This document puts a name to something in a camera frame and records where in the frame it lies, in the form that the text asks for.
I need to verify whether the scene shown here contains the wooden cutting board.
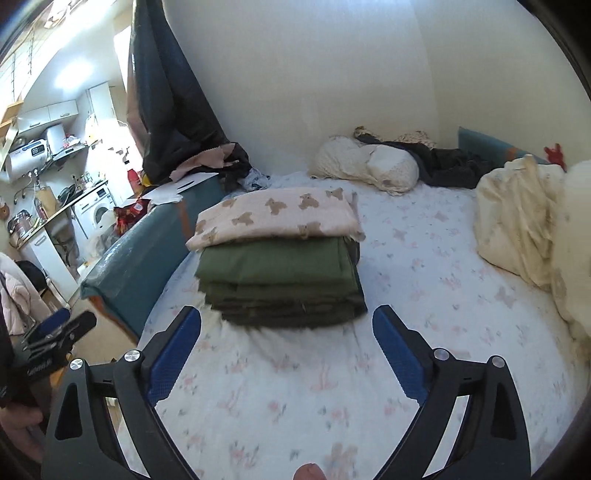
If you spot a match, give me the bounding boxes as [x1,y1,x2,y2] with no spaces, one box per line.
[34,185,58,217]

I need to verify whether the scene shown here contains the person's left hand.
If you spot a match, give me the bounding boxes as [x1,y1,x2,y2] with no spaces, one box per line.
[0,406,44,455]

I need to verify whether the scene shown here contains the teal bed footboard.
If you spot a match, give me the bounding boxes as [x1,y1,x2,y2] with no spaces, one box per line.
[81,173,232,337]

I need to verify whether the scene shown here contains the teal cushion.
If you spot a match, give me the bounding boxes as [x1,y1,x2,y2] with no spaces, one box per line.
[457,127,550,164]

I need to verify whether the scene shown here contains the pink cloth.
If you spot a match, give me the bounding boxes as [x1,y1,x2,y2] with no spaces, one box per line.
[170,143,238,183]

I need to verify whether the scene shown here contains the steel pot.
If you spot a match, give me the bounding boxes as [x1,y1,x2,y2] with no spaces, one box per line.
[7,210,33,247]

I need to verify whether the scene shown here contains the dark crumpled clothes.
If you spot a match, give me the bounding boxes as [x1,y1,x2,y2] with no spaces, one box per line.
[355,127,497,190]

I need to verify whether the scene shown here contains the white paper sheet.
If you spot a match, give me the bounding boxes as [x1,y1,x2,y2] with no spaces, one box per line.
[141,172,218,204]

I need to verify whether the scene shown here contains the red patterned bag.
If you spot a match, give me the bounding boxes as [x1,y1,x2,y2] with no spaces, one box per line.
[113,198,148,236]

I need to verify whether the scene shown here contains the dark brown folded pants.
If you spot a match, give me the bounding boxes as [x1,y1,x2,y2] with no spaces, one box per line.
[221,314,368,330]

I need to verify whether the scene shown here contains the dark olive folded pants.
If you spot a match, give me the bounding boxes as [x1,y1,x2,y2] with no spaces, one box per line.
[212,305,368,320]

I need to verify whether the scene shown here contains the blue-white crumpled cloth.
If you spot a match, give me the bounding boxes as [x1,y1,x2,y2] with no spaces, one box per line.
[240,168,273,192]

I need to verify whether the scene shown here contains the wooden shelf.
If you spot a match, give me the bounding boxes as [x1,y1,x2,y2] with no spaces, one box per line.
[0,99,24,134]

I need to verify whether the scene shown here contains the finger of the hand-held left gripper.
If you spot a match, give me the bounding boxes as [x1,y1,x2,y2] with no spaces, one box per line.
[21,308,71,344]
[28,312,98,358]

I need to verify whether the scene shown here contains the pink jacket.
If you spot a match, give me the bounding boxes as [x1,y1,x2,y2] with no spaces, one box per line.
[0,251,47,335]

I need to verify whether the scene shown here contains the white washing machine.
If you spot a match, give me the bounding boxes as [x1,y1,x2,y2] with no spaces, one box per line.
[74,187,118,241]

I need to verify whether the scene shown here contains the white cylindrical tank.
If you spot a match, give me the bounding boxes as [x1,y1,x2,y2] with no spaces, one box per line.
[45,124,66,155]

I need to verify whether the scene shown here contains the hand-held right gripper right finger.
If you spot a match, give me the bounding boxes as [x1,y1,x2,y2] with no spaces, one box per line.
[372,305,532,480]

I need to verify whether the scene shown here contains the white wall cabinets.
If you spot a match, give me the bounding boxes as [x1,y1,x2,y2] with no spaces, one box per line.
[16,99,80,134]

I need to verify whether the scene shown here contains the tall white cabinet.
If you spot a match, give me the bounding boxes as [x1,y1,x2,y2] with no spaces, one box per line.
[88,82,118,125]

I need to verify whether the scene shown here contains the green folded pants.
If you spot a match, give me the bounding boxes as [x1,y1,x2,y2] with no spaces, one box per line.
[195,235,360,291]

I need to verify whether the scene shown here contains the camouflage folded pants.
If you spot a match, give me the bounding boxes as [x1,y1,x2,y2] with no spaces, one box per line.
[205,295,366,311]

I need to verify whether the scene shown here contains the white lace pillow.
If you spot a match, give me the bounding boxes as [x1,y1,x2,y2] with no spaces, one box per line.
[308,135,420,193]

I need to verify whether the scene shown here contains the red plush toy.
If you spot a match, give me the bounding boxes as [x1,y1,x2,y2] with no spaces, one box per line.
[544,143,566,171]

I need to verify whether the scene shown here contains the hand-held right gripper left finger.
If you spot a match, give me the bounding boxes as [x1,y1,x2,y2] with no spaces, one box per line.
[41,305,201,480]

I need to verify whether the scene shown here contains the white kitchen base cabinet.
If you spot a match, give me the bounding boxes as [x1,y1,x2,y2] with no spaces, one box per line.
[18,231,75,305]

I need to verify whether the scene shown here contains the pink bear-print pants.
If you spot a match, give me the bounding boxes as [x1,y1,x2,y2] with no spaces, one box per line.
[185,187,366,252]

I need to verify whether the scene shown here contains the white water heater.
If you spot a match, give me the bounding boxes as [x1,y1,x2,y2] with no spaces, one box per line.
[0,138,51,181]

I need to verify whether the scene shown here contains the black hanging garment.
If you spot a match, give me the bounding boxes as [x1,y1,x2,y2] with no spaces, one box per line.
[127,0,232,183]

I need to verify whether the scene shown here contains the cream bear-print duvet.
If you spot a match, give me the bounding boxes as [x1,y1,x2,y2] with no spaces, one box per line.
[475,157,591,342]

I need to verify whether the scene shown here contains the floral white bed sheet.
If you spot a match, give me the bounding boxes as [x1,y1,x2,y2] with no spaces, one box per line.
[111,173,587,480]

